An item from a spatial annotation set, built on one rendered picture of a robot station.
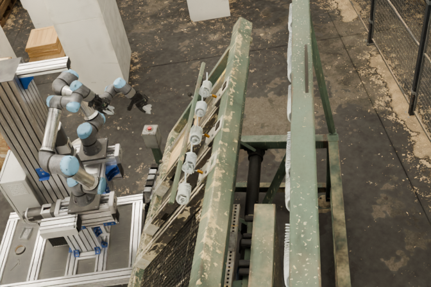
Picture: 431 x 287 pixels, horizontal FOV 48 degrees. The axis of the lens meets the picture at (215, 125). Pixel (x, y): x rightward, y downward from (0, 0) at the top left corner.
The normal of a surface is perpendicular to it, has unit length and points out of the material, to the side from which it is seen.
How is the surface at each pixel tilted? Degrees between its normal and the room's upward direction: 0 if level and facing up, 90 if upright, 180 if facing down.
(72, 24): 90
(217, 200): 36
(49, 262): 0
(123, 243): 0
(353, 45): 0
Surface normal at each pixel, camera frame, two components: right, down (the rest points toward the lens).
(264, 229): -0.14, -0.73
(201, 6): 0.07, 0.67
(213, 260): 0.47, -0.60
